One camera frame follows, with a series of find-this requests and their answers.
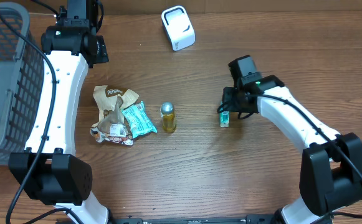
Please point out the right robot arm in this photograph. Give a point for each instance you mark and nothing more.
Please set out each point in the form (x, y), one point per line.
(331, 170)

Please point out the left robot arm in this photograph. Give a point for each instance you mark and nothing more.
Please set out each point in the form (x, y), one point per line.
(48, 169)

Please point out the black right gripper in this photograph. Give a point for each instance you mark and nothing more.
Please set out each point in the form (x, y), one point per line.
(230, 105)

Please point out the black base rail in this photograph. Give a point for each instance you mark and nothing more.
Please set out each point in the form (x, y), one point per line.
(196, 221)

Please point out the grey plastic shopping basket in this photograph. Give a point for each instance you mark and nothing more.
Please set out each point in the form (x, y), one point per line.
(21, 79)

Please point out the brown snack package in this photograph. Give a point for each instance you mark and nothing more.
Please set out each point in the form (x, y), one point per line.
(111, 125)

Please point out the teal white small packet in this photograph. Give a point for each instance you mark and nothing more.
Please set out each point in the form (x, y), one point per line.
(224, 119)

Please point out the teal white large packet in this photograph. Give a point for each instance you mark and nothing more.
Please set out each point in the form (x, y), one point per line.
(138, 121)

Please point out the white barcode scanner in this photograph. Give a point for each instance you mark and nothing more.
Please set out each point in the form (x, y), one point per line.
(178, 27)

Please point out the yellow bottle with silver cap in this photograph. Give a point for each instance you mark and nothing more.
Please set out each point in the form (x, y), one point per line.
(168, 117)

